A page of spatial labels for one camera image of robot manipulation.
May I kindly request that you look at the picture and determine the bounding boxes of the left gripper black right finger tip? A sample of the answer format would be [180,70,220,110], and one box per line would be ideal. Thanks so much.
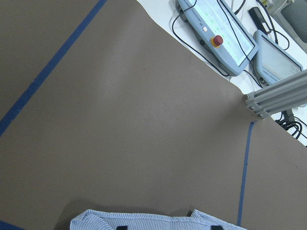
[211,225,221,230]

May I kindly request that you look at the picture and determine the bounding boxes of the left gripper black left finger tip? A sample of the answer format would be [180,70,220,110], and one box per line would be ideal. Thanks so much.
[117,226,127,230]

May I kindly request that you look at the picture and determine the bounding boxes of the blue striped button shirt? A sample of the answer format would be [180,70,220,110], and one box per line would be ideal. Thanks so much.
[70,209,243,230]

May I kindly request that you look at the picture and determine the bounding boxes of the grey teach pendant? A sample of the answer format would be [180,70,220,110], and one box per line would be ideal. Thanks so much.
[252,30,303,87]
[176,0,258,76]

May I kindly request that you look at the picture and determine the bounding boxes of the black cable bundle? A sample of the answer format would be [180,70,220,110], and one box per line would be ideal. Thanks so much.
[274,110,307,141]

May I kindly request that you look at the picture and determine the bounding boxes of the aluminium frame post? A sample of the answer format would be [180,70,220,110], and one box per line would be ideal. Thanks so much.
[245,70,307,119]

